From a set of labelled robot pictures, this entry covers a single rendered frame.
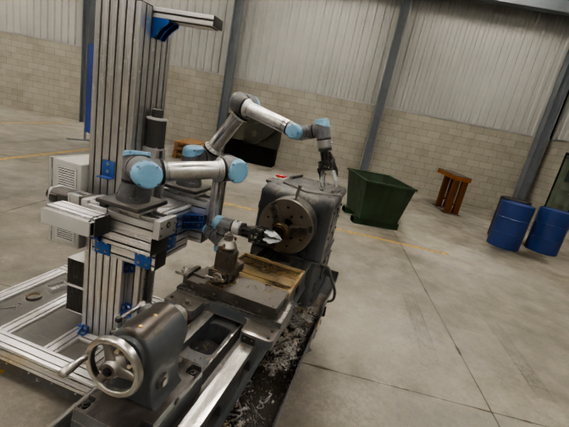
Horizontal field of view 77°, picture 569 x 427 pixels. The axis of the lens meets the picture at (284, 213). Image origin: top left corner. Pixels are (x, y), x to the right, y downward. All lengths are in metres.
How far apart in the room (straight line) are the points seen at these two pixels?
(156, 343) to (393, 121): 11.36
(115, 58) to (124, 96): 0.18
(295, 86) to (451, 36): 4.76
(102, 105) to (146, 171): 0.56
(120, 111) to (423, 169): 10.97
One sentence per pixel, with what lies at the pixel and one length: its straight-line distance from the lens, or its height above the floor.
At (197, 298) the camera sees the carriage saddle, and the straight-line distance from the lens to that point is 1.51.
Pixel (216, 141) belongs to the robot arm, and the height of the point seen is 1.44.
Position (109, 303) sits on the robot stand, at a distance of 2.29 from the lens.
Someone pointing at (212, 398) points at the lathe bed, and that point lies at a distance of 1.17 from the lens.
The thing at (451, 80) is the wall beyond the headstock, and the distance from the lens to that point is 12.39.
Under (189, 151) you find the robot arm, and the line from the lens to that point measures 2.12.
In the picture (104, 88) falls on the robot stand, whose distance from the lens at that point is 2.02.
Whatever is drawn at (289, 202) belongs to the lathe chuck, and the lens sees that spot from 1.94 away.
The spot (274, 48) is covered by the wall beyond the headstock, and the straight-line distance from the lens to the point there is 12.19.
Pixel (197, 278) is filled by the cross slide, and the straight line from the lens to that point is 1.54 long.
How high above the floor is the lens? 1.68
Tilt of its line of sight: 16 degrees down
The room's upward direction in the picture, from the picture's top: 12 degrees clockwise
